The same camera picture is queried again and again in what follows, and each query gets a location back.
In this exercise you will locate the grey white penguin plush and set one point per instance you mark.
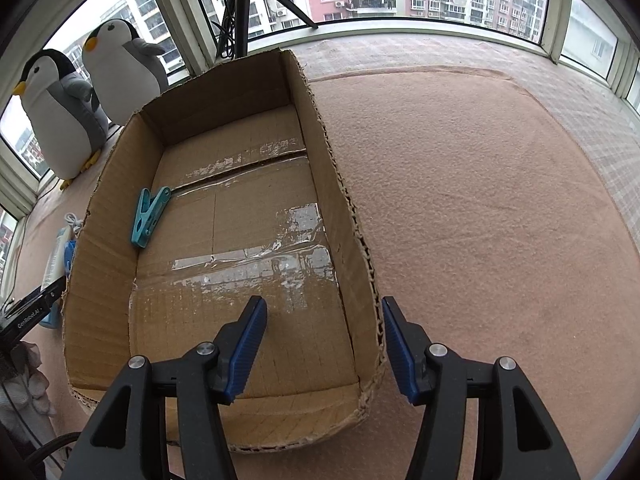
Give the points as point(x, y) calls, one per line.
point(125, 75)
point(55, 110)

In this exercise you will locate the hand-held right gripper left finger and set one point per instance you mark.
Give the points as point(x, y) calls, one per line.
point(245, 350)

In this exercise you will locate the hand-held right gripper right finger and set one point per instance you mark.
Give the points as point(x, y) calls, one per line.
point(400, 355)

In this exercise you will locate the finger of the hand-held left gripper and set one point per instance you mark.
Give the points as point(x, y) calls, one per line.
point(56, 286)

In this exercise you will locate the beige fleece blanket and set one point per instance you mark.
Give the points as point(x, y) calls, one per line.
point(475, 210)

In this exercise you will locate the black tripod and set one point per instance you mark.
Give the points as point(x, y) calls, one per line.
point(241, 10)

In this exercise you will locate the white tube with blue cap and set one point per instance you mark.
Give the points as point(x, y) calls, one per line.
point(54, 260)

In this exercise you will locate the white window frame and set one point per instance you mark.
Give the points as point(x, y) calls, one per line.
point(170, 10)

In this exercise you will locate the cardboard box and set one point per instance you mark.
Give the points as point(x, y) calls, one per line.
point(250, 185)

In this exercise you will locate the teal plastic clothespin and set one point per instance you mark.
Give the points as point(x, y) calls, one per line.
point(147, 217)

